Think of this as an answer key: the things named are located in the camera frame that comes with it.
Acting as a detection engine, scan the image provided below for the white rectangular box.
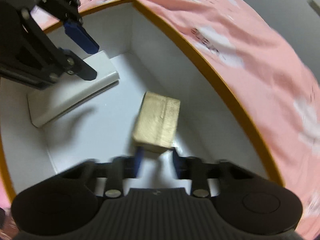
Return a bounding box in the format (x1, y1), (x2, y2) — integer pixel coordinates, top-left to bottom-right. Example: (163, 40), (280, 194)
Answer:
(27, 50), (120, 128)

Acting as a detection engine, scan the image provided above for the pink cloud-print bedsheet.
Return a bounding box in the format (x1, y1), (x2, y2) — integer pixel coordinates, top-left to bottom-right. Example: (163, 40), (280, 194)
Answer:
(0, 0), (320, 240)

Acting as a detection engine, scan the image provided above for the gold rectangular box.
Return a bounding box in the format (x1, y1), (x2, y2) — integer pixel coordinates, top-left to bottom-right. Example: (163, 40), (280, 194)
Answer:
(132, 91), (181, 154)

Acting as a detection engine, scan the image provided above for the orange cardboard storage box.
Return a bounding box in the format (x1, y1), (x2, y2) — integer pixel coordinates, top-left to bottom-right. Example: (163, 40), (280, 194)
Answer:
(1, 0), (284, 200)

